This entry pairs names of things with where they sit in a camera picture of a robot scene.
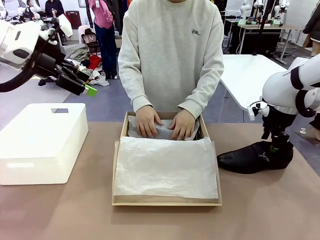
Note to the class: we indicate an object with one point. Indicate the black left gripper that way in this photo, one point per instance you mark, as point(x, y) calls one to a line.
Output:
point(48, 65)

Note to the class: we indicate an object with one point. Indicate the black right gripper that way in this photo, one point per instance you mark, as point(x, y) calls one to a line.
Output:
point(278, 122)

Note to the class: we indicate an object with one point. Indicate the white tissue paper sheet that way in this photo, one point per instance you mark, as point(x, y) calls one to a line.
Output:
point(165, 167)

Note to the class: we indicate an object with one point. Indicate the brown cardboard shoe box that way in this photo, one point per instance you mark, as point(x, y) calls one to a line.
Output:
point(117, 195)

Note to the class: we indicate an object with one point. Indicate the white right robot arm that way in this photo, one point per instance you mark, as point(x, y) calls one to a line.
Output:
point(280, 87)

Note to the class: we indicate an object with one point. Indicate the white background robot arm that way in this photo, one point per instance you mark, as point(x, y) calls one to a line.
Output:
point(243, 12)
point(281, 11)

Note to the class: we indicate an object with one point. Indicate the person's left forearm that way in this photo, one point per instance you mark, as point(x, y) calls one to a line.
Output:
point(202, 87)

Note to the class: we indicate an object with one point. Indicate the person's right forearm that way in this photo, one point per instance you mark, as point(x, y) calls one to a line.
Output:
point(136, 85)

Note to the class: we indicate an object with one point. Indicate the background cardboard box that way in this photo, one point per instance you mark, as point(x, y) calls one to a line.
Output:
point(118, 41)

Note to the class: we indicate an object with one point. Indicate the person's right hand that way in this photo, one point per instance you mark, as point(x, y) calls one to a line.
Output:
point(147, 122)

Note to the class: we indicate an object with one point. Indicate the person's left hand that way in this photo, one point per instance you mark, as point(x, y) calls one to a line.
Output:
point(183, 125)

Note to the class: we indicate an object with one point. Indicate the pile of mixed clothes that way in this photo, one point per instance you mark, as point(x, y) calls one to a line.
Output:
point(80, 55)

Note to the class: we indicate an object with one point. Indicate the small white floor object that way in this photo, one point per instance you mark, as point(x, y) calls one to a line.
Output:
point(303, 130)

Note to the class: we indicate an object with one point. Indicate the black folding chair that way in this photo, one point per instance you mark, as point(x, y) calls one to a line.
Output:
point(91, 41)

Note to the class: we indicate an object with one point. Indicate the hanging navy trousers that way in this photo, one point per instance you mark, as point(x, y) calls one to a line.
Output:
point(106, 50)

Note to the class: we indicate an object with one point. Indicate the white side table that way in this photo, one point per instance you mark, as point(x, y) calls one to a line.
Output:
point(250, 75)

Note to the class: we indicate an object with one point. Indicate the white plastic bin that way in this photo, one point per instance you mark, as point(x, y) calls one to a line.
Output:
point(42, 140)

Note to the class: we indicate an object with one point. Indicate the hanging pink shirt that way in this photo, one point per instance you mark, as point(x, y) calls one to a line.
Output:
point(101, 15)

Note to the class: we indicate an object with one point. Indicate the seated person in black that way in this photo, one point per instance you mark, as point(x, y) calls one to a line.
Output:
point(54, 8)

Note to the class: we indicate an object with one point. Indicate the person in grey sweatshirt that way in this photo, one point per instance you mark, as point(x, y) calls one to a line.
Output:
point(170, 50)

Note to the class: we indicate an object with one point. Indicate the black tripod pole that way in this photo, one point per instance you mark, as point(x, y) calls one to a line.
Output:
point(262, 27)

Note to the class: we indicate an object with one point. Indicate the background lab table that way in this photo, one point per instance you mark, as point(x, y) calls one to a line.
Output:
point(270, 26)

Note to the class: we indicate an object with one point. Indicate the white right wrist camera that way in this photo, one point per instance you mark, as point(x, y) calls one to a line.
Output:
point(253, 111)

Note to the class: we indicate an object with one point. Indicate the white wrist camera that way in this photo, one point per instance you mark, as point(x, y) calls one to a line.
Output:
point(253, 111)
point(47, 36)

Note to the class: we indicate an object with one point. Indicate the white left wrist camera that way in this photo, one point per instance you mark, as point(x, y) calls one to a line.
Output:
point(47, 36)

